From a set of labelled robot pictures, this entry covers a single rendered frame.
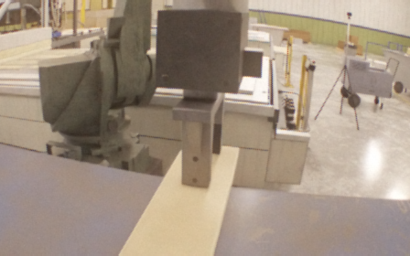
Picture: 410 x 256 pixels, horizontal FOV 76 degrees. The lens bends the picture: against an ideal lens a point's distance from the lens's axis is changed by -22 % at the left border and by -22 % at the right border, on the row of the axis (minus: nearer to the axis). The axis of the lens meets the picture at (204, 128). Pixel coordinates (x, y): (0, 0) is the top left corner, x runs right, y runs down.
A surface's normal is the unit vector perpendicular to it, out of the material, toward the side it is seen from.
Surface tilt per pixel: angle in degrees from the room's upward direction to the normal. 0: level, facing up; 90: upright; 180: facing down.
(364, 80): 90
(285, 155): 90
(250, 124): 90
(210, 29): 90
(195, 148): 115
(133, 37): 75
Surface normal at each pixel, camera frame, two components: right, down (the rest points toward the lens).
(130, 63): 0.52, 0.07
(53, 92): 0.52, 0.33
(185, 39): -0.19, 0.35
